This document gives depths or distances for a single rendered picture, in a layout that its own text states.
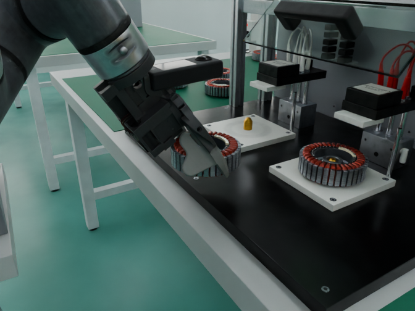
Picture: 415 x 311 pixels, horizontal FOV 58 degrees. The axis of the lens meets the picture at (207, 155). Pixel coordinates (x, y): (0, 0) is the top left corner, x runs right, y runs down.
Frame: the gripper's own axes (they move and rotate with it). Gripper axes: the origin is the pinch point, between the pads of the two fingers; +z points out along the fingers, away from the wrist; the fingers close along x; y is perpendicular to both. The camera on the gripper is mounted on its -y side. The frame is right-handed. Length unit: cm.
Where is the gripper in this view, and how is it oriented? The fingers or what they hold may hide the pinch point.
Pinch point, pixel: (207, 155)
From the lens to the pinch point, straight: 60.3
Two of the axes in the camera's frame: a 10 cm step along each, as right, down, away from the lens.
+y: -7.3, 6.6, -1.7
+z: 4.4, 6.5, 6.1
